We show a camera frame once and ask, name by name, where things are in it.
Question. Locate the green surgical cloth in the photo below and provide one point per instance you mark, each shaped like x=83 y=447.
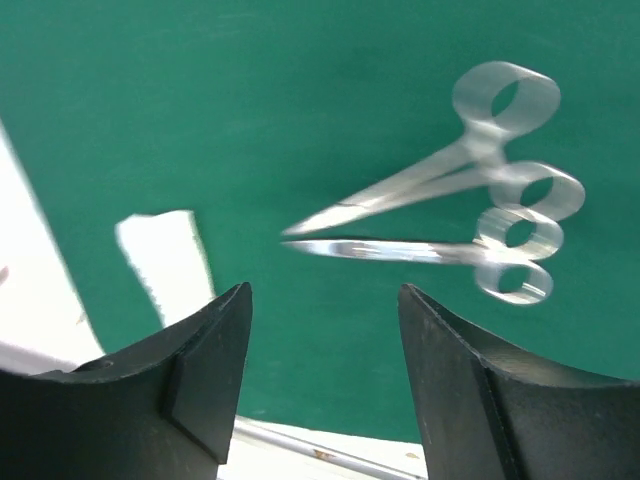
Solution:
x=256 y=114

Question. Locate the white suture packet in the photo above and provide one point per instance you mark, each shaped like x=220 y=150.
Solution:
x=166 y=253

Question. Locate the aluminium rail frame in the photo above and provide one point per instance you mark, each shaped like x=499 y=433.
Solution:
x=265 y=450

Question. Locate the steel surgical scissors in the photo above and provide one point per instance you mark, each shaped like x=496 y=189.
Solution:
x=488 y=253

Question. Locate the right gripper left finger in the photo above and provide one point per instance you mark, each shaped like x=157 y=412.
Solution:
x=162 y=408

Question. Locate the steel hemostat forceps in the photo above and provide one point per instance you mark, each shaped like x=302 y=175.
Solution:
x=497 y=102

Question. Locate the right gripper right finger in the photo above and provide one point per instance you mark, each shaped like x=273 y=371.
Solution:
x=488 y=409

